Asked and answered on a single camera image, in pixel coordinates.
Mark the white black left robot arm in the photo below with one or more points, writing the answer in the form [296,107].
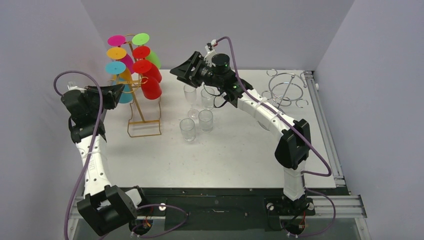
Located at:
[92,155]

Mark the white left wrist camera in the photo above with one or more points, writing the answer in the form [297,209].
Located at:
[71,85]

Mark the clear glass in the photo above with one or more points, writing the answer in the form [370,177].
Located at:
[188,129]
[205,118]
[207,98]

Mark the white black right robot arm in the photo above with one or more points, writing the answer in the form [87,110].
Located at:
[293,136]

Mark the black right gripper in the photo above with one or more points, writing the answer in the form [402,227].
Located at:
[193,69]

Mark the red lower plastic wine glass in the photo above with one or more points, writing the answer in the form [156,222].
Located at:
[150,87]

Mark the clear champagne flute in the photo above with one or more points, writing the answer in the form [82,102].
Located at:
[190,94]

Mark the green plastic wine glass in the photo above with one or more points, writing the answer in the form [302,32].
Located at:
[144,52]

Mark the red plastic wine glass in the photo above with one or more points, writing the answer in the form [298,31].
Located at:
[150,87]
[147,69]

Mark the red upper plastic wine glass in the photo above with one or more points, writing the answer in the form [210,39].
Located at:
[147,69]

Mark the orange plastic wine glass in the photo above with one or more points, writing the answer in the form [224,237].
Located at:
[119,69]

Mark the magenta plastic wine glass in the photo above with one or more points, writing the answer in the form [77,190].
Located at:
[118,53]

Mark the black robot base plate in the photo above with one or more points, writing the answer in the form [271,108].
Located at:
[214,209]

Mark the gold wire glass rack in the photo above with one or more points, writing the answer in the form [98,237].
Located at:
[145,114]

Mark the chrome round glass rack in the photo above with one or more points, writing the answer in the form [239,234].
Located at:
[287,90]

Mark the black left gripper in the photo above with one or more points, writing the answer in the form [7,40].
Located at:
[111,94]

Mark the aluminium rail right side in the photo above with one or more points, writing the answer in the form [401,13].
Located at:
[324,129]

